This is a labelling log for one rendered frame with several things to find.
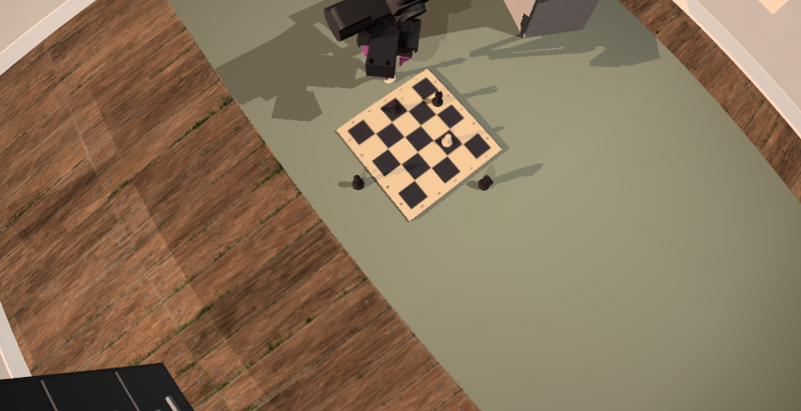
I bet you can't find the tan and black chessboard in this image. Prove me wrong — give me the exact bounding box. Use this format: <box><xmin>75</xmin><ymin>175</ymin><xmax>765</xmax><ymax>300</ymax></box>
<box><xmin>337</xmin><ymin>69</ymin><xmax>502</xmax><ymax>221</ymax></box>

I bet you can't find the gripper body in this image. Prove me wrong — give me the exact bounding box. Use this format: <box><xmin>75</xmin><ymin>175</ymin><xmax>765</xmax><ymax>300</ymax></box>
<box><xmin>357</xmin><ymin>18</ymin><xmax>421</xmax><ymax>57</ymax></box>

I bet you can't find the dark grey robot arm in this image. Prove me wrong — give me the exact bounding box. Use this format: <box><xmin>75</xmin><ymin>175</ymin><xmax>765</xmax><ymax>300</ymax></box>
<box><xmin>324</xmin><ymin>0</ymin><xmax>429</xmax><ymax>80</ymax></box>

